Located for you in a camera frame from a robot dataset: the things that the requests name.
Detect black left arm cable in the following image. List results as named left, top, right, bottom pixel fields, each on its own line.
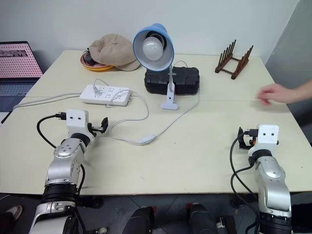
left=37, top=112, right=67, bottom=149

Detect white power strip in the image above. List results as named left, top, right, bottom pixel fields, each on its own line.
left=79, top=84, right=133, bottom=107

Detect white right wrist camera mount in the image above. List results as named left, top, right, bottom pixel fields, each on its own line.
left=248, top=124, right=280, bottom=157

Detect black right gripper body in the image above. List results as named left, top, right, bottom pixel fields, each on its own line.
left=242, top=128, right=259, bottom=149

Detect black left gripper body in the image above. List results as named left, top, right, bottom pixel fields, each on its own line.
left=87, top=122, right=103, bottom=137

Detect white power strip cable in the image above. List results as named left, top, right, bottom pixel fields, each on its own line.
left=11, top=92, right=84, bottom=111

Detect blue clip desk lamp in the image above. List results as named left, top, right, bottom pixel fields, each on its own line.
left=132, top=23, right=180, bottom=111

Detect laptop with pink screen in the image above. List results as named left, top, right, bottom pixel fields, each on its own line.
left=0, top=40, right=45, bottom=113

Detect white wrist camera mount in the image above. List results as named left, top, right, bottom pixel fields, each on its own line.
left=66, top=109, right=89, bottom=137
left=248, top=124, right=280, bottom=157

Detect dark rounded shape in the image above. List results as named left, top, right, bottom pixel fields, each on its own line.
left=125, top=206, right=156, bottom=234
left=185, top=202, right=218, bottom=234

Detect orange and pink plate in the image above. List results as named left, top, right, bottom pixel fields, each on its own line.
left=80, top=52, right=116, bottom=72

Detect brown wooden dish rack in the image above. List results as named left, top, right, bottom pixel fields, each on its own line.
left=214, top=39, right=254, bottom=80

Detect beige baseball cap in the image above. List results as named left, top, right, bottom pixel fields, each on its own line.
left=88, top=33, right=142, bottom=72

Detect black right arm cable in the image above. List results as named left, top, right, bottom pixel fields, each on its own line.
left=230, top=136, right=262, bottom=234

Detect bare person hand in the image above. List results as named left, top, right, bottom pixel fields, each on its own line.
left=256, top=83, right=297, bottom=106

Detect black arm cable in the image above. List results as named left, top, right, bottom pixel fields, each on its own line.
left=230, top=136, right=262, bottom=234
left=37, top=112, right=67, bottom=149

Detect black plastic case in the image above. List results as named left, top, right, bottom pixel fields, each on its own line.
left=144, top=66, right=201, bottom=96

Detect white lamp power cord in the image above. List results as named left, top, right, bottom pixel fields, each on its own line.
left=92, top=60, right=201, bottom=146

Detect white inline cord switch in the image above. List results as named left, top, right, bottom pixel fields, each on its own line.
left=138, top=134, right=157, bottom=146

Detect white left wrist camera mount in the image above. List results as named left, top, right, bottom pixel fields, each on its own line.
left=66, top=109, right=89, bottom=137

